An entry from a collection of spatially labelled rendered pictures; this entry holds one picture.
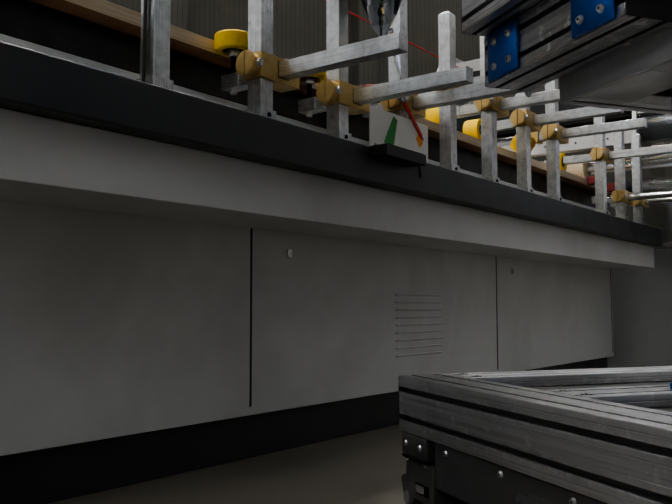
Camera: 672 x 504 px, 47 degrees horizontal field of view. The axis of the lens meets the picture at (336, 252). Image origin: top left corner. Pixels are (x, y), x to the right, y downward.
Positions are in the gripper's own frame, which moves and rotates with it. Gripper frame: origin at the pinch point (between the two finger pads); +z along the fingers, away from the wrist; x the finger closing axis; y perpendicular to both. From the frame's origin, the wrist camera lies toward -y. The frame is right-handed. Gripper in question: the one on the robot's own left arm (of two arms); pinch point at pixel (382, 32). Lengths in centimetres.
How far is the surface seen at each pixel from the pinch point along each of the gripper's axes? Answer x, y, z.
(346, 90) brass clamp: -7.2, 3.7, 13.4
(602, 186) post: 51, -160, 13
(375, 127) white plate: -3.4, -7.0, 19.5
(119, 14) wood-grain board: -40, 42, 7
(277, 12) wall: -364, -869, -365
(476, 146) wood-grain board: 9, -94, 8
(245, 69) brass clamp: -19.3, 30.6, 15.6
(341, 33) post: -8.2, 4.1, 0.8
